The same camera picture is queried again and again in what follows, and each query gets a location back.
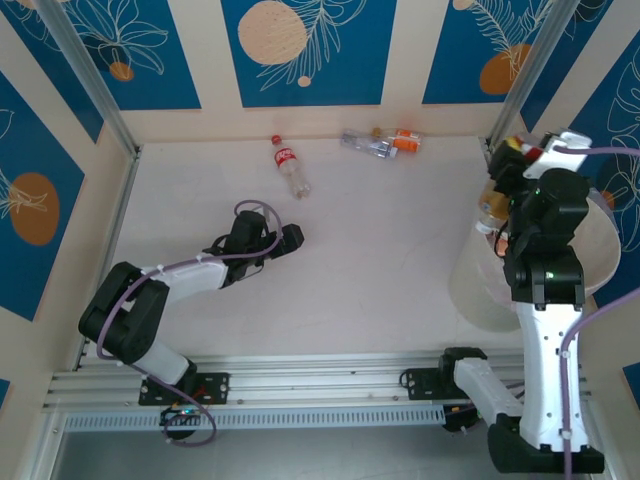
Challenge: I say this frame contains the aluminium frame post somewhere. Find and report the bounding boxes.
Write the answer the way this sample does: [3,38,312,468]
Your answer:
[12,407,67,480]
[35,0,141,159]
[487,0,585,149]

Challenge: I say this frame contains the orange label plastic bottle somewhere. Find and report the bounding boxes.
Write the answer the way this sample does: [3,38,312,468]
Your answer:
[370,127,424,153]

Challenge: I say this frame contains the slotted grey cable duct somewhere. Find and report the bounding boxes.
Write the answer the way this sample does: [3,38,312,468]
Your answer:
[62,403,447,432]

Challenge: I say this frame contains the red label cola bottle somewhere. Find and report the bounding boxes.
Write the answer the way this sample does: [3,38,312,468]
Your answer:
[270,134,313,202]

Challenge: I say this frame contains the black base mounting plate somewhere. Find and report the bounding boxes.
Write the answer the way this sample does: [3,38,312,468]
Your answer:
[401,367,454,402]
[138,371,232,407]

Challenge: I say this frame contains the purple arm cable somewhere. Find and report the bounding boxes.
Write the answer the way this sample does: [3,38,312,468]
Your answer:
[447,141,640,480]
[95,198,275,447]

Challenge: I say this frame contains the grey metal panel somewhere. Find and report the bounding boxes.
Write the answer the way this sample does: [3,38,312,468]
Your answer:
[47,428,589,480]

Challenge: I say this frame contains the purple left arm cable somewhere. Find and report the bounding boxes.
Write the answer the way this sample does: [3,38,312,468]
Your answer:
[95,198,275,447]

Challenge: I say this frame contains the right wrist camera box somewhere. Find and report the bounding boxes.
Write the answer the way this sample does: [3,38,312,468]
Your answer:
[521,129,590,180]

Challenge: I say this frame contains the clear bottle grey blue label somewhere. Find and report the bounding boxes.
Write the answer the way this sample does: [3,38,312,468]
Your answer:
[340,128,401,160]

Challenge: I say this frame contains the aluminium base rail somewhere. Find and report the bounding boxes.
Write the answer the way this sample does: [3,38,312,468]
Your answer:
[42,351,594,410]

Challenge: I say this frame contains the white plastic bin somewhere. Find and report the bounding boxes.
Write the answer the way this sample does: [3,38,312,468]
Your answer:
[446,167,624,335]

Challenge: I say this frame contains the red label amber tea bottle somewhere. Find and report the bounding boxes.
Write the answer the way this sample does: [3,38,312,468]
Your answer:
[474,139,545,237]

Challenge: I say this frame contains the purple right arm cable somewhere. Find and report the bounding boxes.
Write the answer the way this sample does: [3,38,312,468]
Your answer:
[447,141,640,480]

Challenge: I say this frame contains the small controller board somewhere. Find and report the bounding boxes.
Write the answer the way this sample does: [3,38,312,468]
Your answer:
[158,405,207,427]
[442,402,484,435]

